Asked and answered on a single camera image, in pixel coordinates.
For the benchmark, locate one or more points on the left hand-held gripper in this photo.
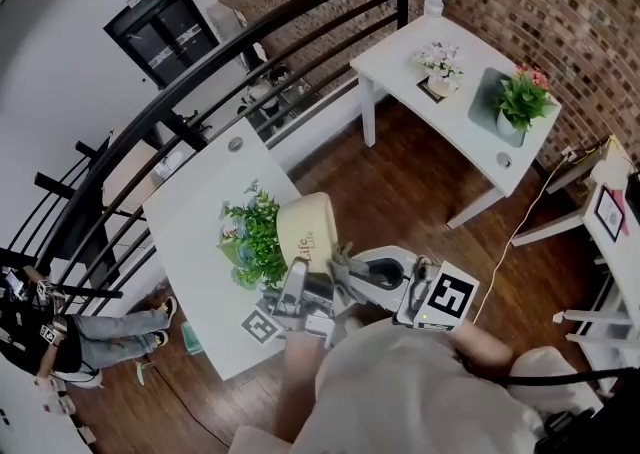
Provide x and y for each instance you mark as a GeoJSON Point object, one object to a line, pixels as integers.
{"type": "Point", "coordinates": [310, 322]}

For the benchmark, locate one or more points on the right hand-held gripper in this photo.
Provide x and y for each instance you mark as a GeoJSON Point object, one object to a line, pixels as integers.
{"type": "Point", "coordinates": [447, 294]}

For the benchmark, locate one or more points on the grey wiping cloth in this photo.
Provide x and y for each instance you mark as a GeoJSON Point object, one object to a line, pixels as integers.
{"type": "Point", "coordinates": [340, 267]}

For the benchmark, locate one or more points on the blue flower pot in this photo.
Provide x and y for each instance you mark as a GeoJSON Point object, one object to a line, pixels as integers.
{"type": "Point", "coordinates": [307, 222]}

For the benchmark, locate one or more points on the person's right forearm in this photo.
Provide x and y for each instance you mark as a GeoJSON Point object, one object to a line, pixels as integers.
{"type": "Point", "coordinates": [482, 347]}

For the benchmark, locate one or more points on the person's left forearm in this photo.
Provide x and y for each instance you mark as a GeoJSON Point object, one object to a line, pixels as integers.
{"type": "Point", "coordinates": [302, 382]}

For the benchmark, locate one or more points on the person's light t-shirt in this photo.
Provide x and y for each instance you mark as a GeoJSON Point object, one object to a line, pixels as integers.
{"type": "Point", "coordinates": [400, 392]}

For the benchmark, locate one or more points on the large white table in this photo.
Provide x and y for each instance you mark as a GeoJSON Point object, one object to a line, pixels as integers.
{"type": "Point", "coordinates": [195, 252]}

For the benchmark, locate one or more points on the teal dustpan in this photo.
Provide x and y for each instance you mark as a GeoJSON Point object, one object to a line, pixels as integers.
{"type": "Point", "coordinates": [191, 339]}

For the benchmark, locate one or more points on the dark square coaster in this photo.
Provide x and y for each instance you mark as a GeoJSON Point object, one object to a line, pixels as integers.
{"type": "Point", "coordinates": [425, 88]}

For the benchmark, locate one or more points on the black white bags heap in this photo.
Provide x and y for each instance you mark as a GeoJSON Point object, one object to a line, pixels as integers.
{"type": "Point", "coordinates": [272, 97]}

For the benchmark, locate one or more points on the grey tray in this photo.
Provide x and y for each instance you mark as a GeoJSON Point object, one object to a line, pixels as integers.
{"type": "Point", "coordinates": [482, 102]}

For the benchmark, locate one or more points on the cardboard box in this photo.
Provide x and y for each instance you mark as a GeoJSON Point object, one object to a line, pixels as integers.
{"type": "Point", "coordinates": [132, 162]}

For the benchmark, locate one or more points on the white flowers in pot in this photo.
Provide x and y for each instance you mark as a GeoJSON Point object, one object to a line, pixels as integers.
{"type": "Point", "coordinates": [439, 64]}

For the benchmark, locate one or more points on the white side table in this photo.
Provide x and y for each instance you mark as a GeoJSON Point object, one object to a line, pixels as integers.
{"type": "Point", "coordinates": [395, 57]}

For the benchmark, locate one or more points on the green plant in white pot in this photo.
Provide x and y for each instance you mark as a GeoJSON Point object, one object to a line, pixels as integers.
{"type": "Point", "coordinates": [520, 102]}

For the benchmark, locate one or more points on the white desk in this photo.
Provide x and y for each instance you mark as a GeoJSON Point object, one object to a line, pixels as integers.
{"type": "Point", "coordinates": [615, 262]}

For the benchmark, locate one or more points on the black framed card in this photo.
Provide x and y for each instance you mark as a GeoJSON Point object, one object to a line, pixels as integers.
{"type": "Point", "coordinates": [610, 214]}

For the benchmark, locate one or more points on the white and black bag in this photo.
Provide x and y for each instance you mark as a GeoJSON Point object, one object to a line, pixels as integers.
{"type": "Point", "coordinates": [80, 378]}

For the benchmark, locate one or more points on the pink flower plant pot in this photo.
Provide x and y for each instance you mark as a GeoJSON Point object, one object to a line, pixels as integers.
{"type": "Point", "coordinates": [535, 76]}

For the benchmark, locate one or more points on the pink paper sheet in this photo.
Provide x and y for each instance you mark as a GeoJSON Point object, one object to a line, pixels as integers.
{"type": "Point", "coordinates": [626, 212]}

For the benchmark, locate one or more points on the black metal railing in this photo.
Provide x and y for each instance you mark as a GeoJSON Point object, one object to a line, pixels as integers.
{"type": "Point", "coordinates": [240, 37]}

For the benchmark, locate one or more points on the black tablet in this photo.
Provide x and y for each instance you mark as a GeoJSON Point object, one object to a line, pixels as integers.
{"type": "Point", "coordinates": [634, 197]}

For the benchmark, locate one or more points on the row of white red-label bottles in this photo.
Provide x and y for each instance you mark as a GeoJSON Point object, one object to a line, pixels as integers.
{"type": "Point", "coordinates": [55, 397]}

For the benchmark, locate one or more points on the black double door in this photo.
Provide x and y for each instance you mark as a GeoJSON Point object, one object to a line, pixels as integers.
{"type": "Point", "coordinates": [160, 32]}

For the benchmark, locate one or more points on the white wall socket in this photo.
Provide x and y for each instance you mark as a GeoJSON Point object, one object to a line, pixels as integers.
{"type": "Point", "coordinates": [568, 154]}

